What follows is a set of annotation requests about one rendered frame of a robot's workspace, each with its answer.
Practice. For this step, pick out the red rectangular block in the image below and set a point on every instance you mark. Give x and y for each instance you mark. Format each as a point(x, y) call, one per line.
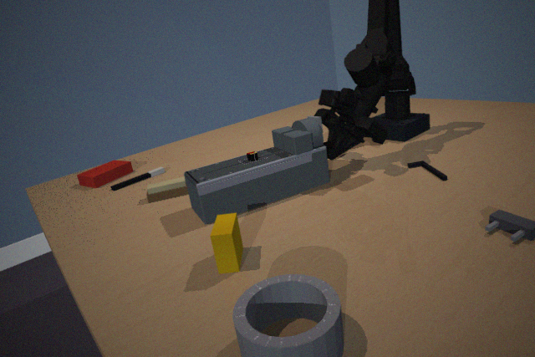
point(104, 174)

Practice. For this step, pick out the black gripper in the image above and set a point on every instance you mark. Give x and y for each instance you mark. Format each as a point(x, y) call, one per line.
point(350, 128)

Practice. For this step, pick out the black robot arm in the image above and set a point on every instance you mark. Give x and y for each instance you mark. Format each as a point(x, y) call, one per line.
point(377, 65)

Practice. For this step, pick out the grey hollow cylinder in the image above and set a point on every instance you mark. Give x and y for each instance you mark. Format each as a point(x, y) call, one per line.
point(285, 297)

